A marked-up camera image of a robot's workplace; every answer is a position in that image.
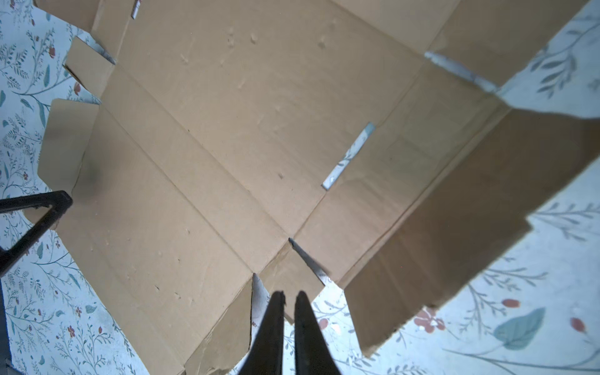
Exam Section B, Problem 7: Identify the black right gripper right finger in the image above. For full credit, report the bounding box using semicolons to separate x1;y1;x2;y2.
294;291;341;375

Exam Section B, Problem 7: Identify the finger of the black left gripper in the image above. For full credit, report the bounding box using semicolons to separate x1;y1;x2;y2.
1;191;73;277

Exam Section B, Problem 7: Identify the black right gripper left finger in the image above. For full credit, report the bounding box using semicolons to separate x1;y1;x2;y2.
239;291;285;375

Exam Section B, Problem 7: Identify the brown cardboard box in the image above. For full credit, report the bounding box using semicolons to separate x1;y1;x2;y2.
37;1;599;374

